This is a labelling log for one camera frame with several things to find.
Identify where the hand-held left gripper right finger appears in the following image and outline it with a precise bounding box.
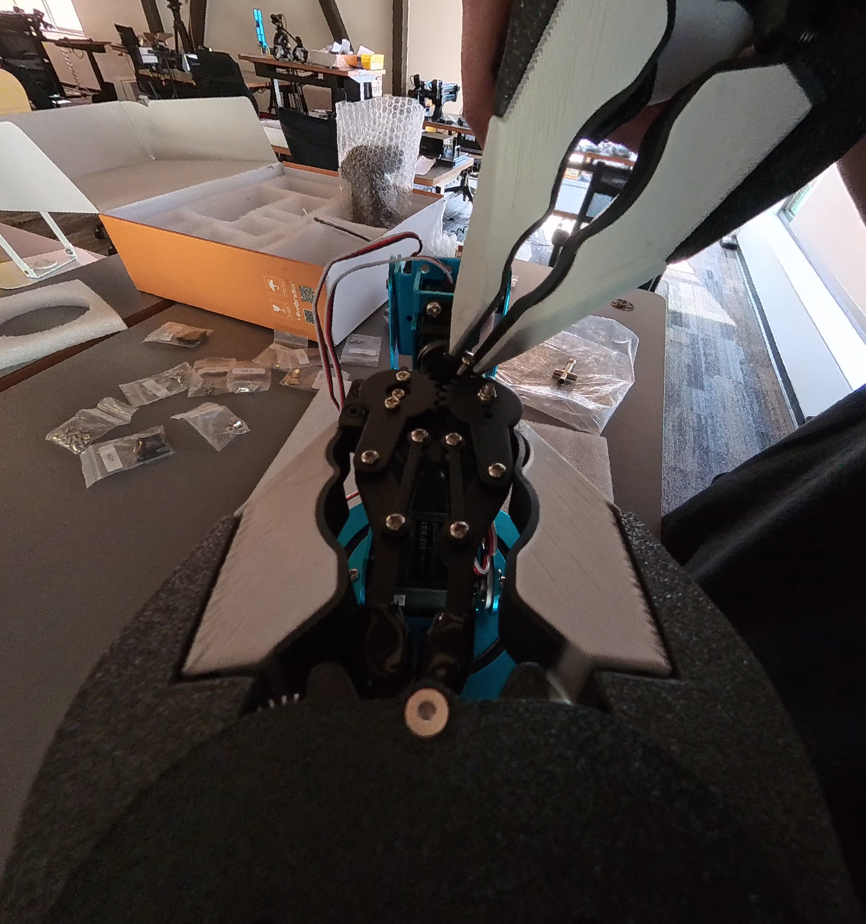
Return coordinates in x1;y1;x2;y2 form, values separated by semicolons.
510;423;675;680

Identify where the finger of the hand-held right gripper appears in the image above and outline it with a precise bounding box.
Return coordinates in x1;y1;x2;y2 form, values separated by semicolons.
446;0;675;358
474;61;818;372

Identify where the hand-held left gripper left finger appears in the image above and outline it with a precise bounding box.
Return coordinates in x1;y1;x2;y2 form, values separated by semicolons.
182;387;353;680

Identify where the blue toy robot arm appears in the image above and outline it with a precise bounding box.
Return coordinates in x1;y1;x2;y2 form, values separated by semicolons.
331;252;530;704

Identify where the red white black servo cable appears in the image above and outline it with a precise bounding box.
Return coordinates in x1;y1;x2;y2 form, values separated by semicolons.
312;230;429;386

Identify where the dark grey desk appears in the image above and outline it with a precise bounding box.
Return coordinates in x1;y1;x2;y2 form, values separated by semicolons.
0;252;671;924

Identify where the cluttered wooden desk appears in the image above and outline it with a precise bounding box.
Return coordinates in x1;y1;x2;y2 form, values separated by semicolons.
237;50;393;111

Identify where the person's right hand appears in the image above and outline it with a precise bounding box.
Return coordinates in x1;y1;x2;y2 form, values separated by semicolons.
459;0;509;148

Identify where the white foam sheet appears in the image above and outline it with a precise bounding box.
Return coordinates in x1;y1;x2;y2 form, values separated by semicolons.
243;382;617;509

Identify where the bubble wrap bag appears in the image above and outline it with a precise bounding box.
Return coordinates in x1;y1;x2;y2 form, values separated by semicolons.
334;93;428;231

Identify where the pile of small parts bags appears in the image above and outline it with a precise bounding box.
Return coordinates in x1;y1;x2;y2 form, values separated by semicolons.
45;320;350;490

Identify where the clear plastic bag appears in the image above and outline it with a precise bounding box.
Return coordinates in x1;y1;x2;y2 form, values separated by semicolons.
492;314;642;436

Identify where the white parts box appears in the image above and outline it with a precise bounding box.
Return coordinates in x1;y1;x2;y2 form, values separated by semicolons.
0;97;451;314

